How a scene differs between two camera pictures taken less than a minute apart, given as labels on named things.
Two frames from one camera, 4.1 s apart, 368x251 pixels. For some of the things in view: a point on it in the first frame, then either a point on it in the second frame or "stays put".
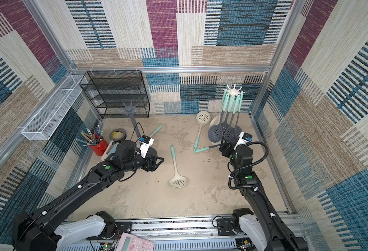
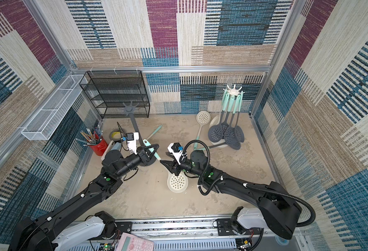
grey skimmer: [215, 133] stays put
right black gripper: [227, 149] → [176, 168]
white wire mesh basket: [50, 117] stays put
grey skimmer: [230, 109] stays put
